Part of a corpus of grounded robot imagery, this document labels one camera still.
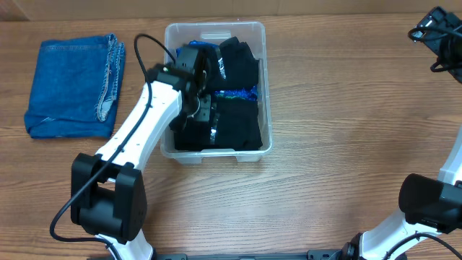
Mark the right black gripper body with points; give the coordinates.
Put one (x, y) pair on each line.
(434, 27)

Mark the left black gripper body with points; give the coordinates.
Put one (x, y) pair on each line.
(203, 109)

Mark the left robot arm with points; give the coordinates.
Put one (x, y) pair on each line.
(110, 202)

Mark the small black garment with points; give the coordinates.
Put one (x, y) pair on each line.
(232, 66)
(190, 134)

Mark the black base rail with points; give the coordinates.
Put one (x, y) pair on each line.
(317, 254)

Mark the clear plastic storage bin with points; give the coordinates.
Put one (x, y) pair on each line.
(254, 34)

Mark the blue sequin fabric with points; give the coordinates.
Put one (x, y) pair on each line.
(240, 94)

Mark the large black garment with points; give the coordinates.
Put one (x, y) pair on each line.
(235, 124)

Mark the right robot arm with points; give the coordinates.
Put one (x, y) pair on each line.
(427, 207)

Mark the blue denim jeans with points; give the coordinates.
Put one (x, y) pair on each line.
(76, 87)

